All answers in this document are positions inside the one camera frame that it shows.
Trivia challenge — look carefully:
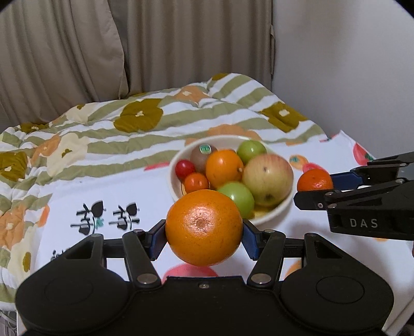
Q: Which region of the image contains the green jujube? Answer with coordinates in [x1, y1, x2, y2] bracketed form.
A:
[217, 181, 256, 219]
[237, 140, 268, 165]

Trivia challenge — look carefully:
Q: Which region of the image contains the beige curtain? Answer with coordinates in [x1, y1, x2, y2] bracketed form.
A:
[121, 0, 276, 98]
[0, 0, 130, 125]

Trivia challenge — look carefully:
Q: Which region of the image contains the red cherry tomato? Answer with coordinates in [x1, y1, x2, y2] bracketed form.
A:
[175, 160, 196, 181]

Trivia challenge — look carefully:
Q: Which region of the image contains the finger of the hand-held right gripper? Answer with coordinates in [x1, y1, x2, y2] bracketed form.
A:
[329, 154, 414, 192]
[293, 179, 414, 211]

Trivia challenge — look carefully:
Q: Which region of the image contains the small orange tomato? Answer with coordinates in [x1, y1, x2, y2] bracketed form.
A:
[184, 172, 209, 194]

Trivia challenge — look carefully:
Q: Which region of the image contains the cream duck-print bowl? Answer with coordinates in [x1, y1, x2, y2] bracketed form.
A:
[167, 135, 295, 227]

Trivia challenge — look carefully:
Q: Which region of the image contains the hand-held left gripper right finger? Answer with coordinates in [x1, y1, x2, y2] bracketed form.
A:
[242, 219, 349, 287]

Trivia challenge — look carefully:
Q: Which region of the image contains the white persimmon-print cloth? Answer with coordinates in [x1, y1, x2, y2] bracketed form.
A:
[32, 130, 414, 333]

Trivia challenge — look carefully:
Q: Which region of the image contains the floral striped quilt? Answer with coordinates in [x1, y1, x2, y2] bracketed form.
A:
[0, 73, 326, 304]

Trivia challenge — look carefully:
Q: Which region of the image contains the large red-yellow apple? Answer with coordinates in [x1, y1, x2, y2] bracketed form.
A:
[242, 153, 294, 208]

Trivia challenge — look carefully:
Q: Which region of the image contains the small tangerine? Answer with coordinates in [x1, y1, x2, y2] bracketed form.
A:
[297, 169, 334, 193]

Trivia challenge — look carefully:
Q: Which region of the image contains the large orange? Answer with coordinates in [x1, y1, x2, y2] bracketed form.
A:
[166, 189, 244, 267]

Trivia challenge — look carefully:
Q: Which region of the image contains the orange with green stem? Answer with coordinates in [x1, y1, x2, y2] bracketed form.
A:
[205, 149, 244, 190]

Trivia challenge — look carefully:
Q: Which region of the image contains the brown kiwi with green sticker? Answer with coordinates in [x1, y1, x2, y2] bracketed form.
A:
[189, 143, 218, 175]

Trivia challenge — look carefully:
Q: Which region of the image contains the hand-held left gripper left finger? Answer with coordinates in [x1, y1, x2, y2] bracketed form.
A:
[58, 219, 169, 289]

